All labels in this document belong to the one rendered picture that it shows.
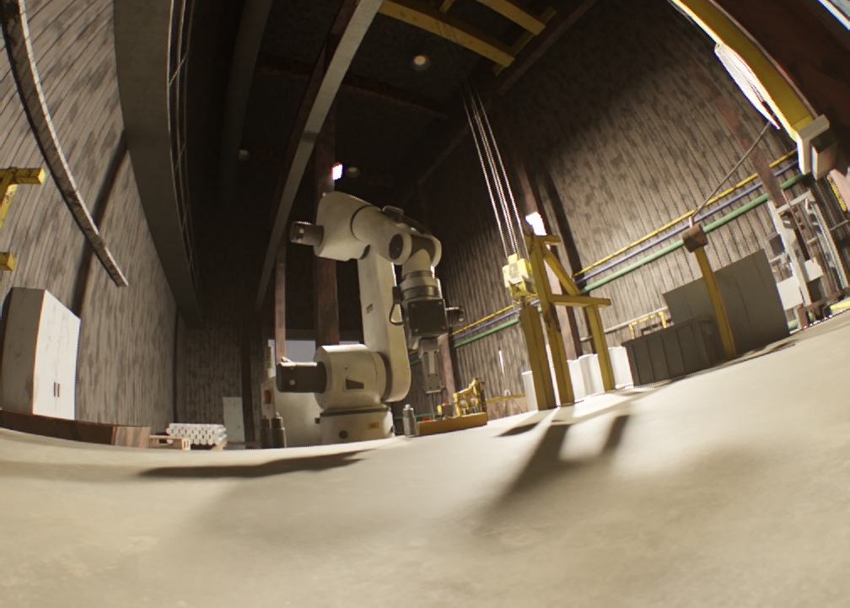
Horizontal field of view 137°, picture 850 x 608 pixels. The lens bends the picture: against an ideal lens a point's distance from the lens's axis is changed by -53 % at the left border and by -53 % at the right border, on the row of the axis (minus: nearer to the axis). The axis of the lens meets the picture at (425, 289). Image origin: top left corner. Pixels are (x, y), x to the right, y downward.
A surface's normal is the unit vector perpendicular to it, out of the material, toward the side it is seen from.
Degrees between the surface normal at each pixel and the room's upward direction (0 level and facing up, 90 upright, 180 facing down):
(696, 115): 90
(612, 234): 90
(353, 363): 73
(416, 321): 90
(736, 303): 108
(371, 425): 90
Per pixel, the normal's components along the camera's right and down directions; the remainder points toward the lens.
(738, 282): -0.76, 0.22
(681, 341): -0.84, -0.07
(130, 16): 0.13, 0.93
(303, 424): 0.58, -0.35
